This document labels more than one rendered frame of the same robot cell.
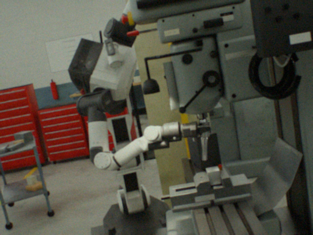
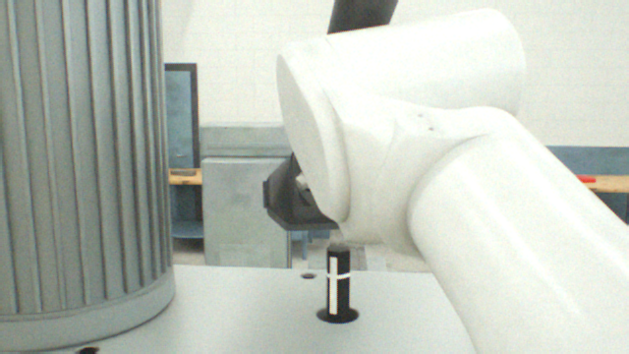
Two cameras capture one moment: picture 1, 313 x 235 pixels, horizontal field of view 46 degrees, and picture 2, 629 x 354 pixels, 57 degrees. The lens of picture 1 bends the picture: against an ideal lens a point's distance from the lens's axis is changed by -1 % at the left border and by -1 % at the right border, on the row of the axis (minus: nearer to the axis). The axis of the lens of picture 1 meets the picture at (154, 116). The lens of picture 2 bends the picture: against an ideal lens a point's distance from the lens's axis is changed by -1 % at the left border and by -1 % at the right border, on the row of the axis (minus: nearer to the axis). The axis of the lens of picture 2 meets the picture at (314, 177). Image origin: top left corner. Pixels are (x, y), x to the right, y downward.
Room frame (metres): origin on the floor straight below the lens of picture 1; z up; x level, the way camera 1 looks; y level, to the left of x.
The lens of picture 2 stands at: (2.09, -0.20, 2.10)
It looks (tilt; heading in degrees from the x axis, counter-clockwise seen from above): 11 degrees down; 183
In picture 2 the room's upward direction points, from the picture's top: straight up
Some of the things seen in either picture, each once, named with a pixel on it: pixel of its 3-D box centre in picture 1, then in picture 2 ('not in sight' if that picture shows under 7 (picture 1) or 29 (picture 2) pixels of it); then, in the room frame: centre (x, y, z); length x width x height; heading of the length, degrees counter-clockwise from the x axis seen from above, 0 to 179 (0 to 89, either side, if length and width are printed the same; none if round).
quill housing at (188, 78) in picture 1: (196, 75); not in sight; (1.62, -0.21, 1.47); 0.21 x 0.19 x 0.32; 178
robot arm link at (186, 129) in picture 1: (184, 131); not in sight; (1.64, -0.12, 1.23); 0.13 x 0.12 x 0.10; 168
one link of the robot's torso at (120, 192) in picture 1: (133, 199); not in sight; (2.34, 0.24, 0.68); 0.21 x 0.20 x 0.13; 9
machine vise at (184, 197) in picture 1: (208, 187); not in sight; (1.55, -0.17, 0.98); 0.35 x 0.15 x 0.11; 88
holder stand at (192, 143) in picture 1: (202, 146); not in sight; (2.07, -0.24, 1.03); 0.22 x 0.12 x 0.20; 9
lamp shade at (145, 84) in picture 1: (150, 85); not in sight; (1.59, -0.01, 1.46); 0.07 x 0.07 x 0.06
